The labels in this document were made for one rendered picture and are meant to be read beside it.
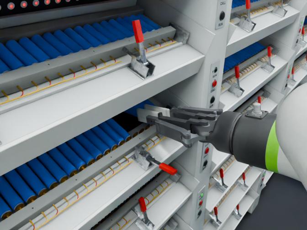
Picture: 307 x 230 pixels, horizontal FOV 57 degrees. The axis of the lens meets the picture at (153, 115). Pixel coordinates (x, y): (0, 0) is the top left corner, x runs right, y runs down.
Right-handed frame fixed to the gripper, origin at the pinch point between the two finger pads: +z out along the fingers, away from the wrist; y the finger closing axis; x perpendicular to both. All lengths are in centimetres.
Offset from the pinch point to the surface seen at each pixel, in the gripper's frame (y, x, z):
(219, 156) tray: -29.4, 27.2, 0.6
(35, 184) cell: 26.9, 2.1, 3.2
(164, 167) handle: 7.5, 6.4, -8.1
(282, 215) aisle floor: -91, 99, -2
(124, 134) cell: 6.6, 2.5, 2.8
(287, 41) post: -81, 0, -2
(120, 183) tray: 14.5, 7.8, -2.8
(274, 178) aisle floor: -119, 97, 11
